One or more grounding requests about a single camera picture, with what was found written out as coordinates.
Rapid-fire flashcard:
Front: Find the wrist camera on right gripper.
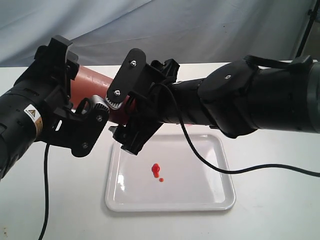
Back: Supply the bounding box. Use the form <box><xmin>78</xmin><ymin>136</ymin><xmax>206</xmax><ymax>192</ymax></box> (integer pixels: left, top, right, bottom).
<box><xmin>75</xmin><ymin>94</ymin><xmax>110</xmax><ymax>116</ymax></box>

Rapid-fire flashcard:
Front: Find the white rectangular tray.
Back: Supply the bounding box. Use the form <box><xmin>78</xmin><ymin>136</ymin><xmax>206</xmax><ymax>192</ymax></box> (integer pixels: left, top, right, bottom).
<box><xmin>105</xmin><ymin>134</ymin><xmax>236</xmax><ymax>212</ymax></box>

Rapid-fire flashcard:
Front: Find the white backdrop cloth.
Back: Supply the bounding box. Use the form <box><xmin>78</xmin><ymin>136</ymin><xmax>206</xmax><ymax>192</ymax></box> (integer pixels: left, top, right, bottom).
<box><xmin>0</xmin><ymin>0</ymin><xmax>315</xmax><ymax>67</ymax></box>

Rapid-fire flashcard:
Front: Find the black backdrop stand pole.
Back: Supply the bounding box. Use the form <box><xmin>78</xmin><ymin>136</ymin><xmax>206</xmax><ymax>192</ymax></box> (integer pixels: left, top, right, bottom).
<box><xmin>294</xmin><ymin>0</ymin><xmax>320</xmax><ymax>58</ymax></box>

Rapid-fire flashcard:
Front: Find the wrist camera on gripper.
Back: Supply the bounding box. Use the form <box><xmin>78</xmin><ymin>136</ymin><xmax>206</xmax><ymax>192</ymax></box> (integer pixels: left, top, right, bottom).
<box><xmin>105</xmin><ymin>92</ymin><xmax>126</xmax><ymax>110</ymax></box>
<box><xmin>75</xmin><ymin>94</ymin><xmax>110</xmax><ymax>116</ymax></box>

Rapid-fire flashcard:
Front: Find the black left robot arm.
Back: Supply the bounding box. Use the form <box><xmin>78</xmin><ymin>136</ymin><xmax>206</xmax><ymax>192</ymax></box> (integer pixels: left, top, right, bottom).
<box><xmin>105</xmin><ymin>48</ymin><xmax>320</xmax><ymax>155</ymax></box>

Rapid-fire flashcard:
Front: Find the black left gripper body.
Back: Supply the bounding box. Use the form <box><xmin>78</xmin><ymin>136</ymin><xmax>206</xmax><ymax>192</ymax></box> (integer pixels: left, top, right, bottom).
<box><xmin>106</xmin><ymin>48</ymin><xmax>180</xmax><ymax>155</ymax></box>

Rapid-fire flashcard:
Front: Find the black left camera cable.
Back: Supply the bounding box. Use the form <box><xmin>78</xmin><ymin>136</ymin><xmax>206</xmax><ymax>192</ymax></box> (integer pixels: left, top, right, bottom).
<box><xmin>149</xmin><ymin>83</ymin><xmax>320</xmax><ymax>179</ymax></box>

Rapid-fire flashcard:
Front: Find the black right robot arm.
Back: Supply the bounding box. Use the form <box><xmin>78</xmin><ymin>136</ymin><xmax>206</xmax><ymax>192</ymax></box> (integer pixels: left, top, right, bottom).
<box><xmin>0</xmin><ymin>35</ymin><xmax>110</xmax><ymax>177</ymax></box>

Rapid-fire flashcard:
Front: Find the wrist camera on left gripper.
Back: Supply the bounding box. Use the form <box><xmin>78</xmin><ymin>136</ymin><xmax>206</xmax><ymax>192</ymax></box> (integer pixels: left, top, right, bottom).
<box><xmin>105</xmin><ymin>92</ymin><xmax>126</xmax><ymax>110</ymax></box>

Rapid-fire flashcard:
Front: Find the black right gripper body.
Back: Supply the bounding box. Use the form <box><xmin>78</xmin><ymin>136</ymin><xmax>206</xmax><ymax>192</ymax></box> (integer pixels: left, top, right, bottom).
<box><xmin>35</xmin><ymin>35</ymin><xmax>110</xmax><ymax>158</ymax></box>

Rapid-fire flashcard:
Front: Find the red sauce squeeze bottle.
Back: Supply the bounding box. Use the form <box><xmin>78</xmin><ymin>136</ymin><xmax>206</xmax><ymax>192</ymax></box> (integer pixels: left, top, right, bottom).
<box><xmin>70</xmin><ymin>65</ymin><xmax>138</xmax><ymax>126</ymax></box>

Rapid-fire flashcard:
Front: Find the red sauce blob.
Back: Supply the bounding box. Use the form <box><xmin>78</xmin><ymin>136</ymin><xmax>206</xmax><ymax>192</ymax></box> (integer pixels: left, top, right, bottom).
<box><xmin>151</xmin><ymin>163</ymin><xmax>164</xmax><ymax>183</ymax></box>

